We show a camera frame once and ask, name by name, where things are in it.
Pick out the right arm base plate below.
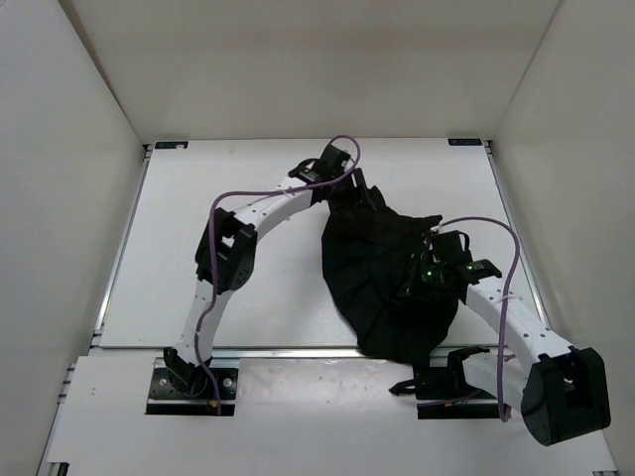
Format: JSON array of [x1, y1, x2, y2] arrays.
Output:
[[388, 356, 499, 420]]

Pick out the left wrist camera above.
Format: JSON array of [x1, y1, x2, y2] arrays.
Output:
[[288, 145, 351, 184]]

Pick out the blue corner label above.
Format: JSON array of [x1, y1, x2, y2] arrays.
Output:
[[154, 141, 189, 150], [447, 138, 482, 147]]

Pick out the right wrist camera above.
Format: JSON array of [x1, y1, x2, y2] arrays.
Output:
[[428, 230, 472, 266]]

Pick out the black skirt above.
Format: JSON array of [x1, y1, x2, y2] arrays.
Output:
[[321, 204, 458, 365]]

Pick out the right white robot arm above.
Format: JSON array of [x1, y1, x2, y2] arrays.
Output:
[[391, 253, 611, 446]]

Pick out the aluminium front rail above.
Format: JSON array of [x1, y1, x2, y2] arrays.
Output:
[[153, 346, 517, 361]]

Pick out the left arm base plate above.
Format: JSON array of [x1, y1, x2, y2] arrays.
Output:
[[145, 359, 239, 417]]

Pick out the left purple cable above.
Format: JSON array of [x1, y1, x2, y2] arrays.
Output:
[[195, 135, 361, 413]]

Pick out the left blue corner label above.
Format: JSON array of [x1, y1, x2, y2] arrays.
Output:
[[154, 141, 189, 150]]

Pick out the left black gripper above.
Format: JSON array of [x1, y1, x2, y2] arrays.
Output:
[[325, 168, 374, 221]]

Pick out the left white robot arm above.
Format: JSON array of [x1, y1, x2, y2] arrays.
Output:
[[164, 159, 369, 401]]

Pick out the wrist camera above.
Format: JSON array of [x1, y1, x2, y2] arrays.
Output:
[[288, 145, 351, 184], [428, 230, 472, 266]]

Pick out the right blue corner label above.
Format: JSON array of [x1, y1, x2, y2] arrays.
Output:
[[447, 138, 482, 147]]

